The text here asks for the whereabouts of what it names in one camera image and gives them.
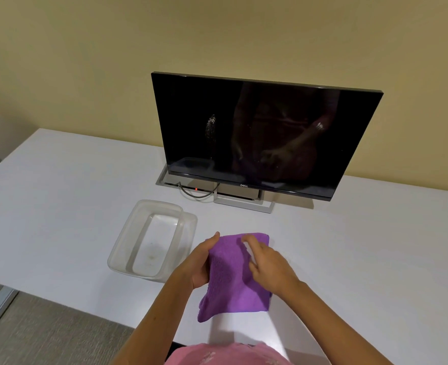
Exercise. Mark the person's right forearm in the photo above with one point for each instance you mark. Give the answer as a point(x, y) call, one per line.
point(334, 326)

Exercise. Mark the person's left hand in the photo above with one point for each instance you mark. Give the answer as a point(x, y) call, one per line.
point(199, 266)

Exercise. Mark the person's right hand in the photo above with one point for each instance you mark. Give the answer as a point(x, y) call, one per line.
point(273, 269)

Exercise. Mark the pink shirt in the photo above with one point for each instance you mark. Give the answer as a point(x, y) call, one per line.
point(227, 355)

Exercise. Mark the purple microfiber cloth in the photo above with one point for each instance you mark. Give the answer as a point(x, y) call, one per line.
point(231, 285)

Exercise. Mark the person's left forearm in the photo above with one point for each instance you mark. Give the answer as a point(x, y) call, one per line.
point(151, 326)

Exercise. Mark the clear plastic container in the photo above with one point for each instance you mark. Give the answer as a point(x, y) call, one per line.
point(151, 243)

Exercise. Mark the black Dell monitor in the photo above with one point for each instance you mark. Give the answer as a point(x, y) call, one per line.
point(265, 136)

